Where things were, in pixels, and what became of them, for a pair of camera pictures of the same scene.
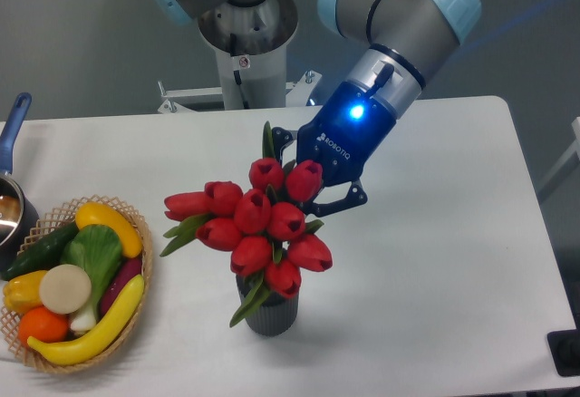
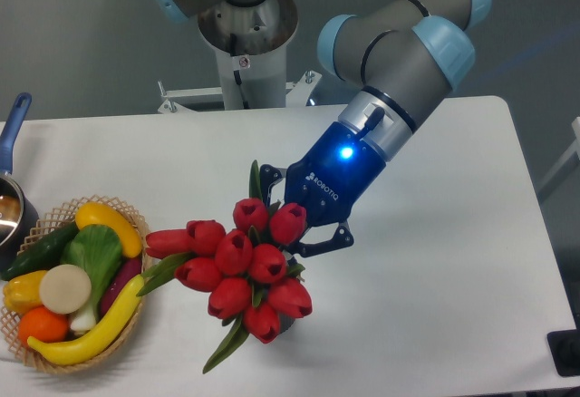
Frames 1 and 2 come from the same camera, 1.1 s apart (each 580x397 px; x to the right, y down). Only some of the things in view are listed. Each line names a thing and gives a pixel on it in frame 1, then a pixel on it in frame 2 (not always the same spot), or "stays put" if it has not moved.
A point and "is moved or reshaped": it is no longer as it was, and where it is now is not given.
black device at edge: x=565 y=348 stays put
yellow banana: x=79 y=348 stays put
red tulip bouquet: x=264 y=227 is moved or reshaped
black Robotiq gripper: x=343 y=137 to x=368 y=133
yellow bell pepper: x=22 y=292 stays put
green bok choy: x=95 y=248 stays put
